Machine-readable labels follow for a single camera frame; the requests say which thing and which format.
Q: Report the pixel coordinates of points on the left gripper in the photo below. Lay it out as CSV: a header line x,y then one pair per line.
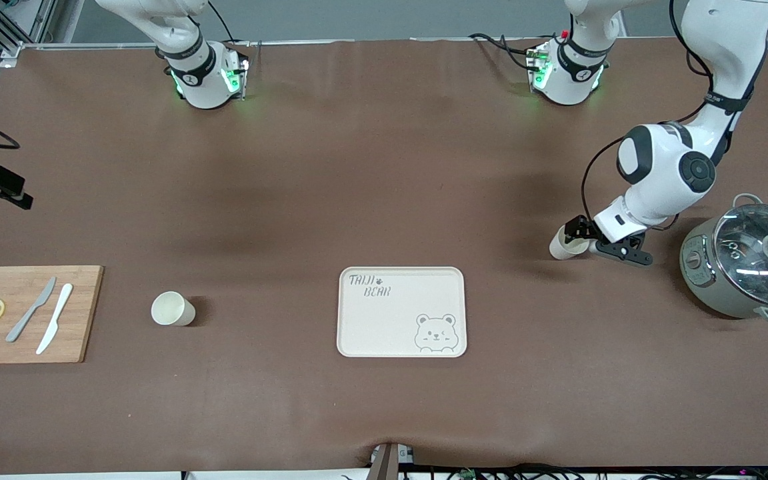
x,y
584,228

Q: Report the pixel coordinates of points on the white plastic cup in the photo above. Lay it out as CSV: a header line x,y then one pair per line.
x,y
560,250
170,310

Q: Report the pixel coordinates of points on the metal table clamp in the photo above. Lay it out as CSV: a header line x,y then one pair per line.
x,y
387,461

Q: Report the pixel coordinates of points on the grey plastic knife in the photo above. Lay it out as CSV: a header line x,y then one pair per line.
x,y
32,308

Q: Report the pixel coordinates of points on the grey-green electric cooking pot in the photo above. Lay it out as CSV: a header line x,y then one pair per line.
x,y
697,280

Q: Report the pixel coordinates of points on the cream bear print tray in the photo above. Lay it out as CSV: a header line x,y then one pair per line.
x,y
397,320

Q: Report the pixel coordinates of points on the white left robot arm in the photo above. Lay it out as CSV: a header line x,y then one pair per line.
x,y
664,166

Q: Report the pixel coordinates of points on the wooden cutting board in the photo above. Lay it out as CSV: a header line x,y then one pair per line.
x,y
24,346

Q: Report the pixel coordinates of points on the white plastic knife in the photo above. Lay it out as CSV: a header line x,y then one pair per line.
x,y
55,318

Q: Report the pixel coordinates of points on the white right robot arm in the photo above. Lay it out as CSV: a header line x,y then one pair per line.
x,y
200,80

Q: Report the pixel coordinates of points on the glass pot lid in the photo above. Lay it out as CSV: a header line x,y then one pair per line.
x,y
750,266

